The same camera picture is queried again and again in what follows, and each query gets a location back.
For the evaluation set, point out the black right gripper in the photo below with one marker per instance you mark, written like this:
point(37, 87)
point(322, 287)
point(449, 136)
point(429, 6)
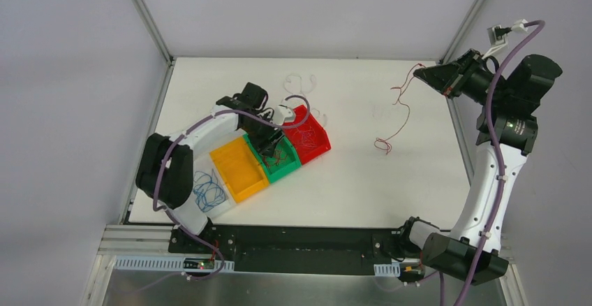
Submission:
point(457, 77)

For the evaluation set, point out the clear plastic bin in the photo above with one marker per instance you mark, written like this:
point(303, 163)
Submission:
point(212, 195)

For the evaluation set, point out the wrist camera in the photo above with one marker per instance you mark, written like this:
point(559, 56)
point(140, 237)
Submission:
point(498, 37)
point(283, 115)

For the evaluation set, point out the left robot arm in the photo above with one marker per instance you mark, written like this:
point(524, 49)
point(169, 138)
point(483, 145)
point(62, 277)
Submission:
point(168, 173)

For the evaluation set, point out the green plastic bin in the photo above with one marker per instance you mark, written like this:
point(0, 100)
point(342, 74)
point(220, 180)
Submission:
point(284, 161)

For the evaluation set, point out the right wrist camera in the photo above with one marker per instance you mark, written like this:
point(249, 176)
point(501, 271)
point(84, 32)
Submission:
point(498, 37)

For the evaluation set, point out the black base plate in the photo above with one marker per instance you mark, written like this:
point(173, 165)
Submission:
point(310, 250)

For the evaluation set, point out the red plastic bin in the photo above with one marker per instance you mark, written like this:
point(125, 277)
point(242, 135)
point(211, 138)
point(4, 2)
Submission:
point(309, 139)

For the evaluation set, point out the yellow plastic bin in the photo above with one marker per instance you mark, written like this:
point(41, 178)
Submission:
point(240, 169)

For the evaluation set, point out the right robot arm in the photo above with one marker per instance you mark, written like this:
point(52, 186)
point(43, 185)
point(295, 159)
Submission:
point(507, 130)

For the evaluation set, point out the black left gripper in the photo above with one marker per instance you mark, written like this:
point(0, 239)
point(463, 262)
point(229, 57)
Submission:
point(269, 141)

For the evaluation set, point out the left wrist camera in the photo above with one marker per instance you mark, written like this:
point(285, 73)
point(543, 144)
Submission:
point(283, 115)

